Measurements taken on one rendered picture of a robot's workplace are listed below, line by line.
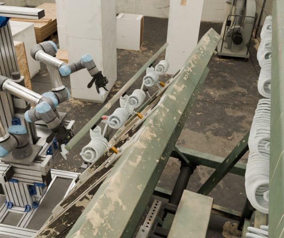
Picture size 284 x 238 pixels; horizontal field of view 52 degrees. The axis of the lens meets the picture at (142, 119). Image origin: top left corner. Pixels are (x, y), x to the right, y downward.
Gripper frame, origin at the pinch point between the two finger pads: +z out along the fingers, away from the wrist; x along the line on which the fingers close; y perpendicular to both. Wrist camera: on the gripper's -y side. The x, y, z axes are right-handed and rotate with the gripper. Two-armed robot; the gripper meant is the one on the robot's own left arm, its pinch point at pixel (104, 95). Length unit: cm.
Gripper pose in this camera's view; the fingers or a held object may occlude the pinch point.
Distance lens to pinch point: 237.3
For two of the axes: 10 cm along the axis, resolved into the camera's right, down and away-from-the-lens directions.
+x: 1.9, -5.4, 8.2
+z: 4.3, 8.0, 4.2
